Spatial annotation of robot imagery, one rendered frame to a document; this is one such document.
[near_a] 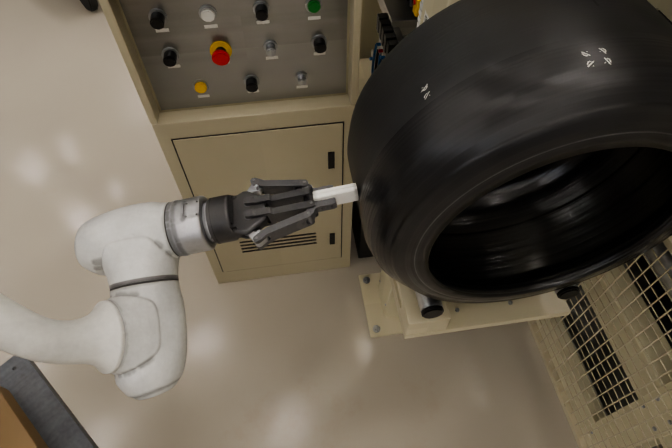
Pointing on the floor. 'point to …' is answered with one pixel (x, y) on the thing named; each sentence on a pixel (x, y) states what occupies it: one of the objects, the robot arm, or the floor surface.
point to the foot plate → (379, 326)
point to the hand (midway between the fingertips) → (336, 196)
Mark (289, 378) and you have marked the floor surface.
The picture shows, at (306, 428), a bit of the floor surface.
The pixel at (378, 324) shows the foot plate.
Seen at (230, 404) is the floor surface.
